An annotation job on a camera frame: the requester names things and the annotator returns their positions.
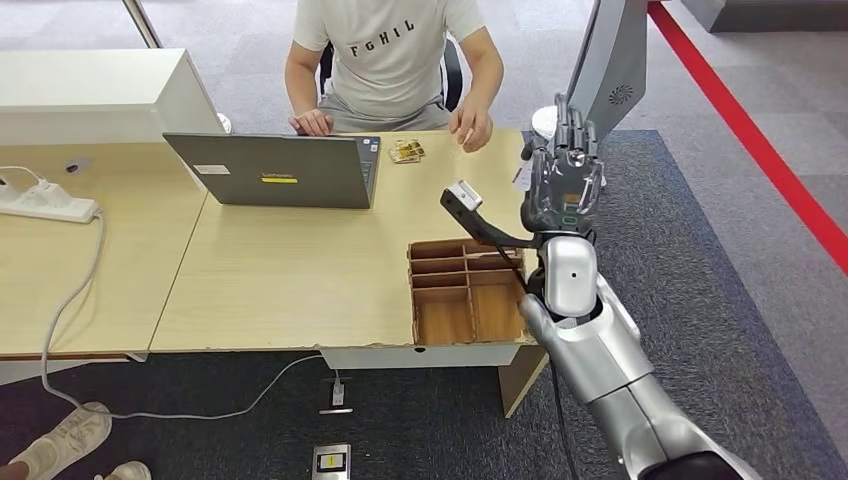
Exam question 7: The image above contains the person's right hand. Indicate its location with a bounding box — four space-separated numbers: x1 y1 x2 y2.
288 109 335 138

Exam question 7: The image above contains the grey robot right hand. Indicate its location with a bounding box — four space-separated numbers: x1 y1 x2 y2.
519 92 605 237

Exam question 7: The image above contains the person's left hand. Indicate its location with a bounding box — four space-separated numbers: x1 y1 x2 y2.
449 99 495 154

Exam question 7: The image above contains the clear plastic hand cover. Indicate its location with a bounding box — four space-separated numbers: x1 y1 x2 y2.
523 155 605 234

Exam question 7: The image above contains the person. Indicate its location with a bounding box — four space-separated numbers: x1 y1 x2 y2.
284 0 505 155

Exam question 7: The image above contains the grey card reader kiosk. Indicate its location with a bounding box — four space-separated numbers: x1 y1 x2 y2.
566 0 649 144

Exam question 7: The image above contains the black office chair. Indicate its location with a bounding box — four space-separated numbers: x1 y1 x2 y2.
319 39 464 113

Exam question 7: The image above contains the grey laptop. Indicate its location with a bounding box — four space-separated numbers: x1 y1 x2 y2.
162 131 382 211

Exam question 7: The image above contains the wooden compartment organizer tray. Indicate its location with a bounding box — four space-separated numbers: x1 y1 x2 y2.
406 238 538 347

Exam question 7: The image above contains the red floor tape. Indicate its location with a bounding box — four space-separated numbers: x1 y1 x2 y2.
645 0 848 277

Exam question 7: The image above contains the slanted metal pole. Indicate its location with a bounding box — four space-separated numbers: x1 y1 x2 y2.
122 0 164 50

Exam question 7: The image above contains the wooden desk leg panel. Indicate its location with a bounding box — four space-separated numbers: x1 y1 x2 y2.
498 345 550 419

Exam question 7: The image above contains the white desk underframe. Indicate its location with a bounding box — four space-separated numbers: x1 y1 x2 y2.
321 344 531 371
0 354 150 387

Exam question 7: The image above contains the white cabinet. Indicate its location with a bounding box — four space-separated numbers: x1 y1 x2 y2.
0 47 227 147

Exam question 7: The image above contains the grey low platform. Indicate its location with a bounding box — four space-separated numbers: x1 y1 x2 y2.
678 0 848 34

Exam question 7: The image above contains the white plug adapter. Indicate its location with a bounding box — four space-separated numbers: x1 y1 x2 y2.
23 178 73 208

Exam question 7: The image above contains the white power strip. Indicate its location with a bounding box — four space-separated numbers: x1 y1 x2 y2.
0 180 102 225

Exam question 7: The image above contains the metal floor outlet plate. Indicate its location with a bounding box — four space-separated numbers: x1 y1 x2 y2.
319 377 354 417

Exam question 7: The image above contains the metal floor socket box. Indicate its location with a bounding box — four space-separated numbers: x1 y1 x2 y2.
311 443 352 480

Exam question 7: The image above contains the white sneaker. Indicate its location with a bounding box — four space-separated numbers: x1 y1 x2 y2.
6 402 114 480
92 461 152 480

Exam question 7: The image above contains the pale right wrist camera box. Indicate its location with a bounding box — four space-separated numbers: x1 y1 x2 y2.
452 180 485 212

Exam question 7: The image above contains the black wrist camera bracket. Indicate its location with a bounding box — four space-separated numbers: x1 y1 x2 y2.
440 188 541 252

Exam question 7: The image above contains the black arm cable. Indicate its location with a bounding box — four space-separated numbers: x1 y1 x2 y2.
548 360 579 480

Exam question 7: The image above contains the thin white cord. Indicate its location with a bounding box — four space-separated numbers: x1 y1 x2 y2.
0 165 49 193

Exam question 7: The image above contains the long grey power cable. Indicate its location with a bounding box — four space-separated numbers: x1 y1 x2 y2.
39 210 327 423

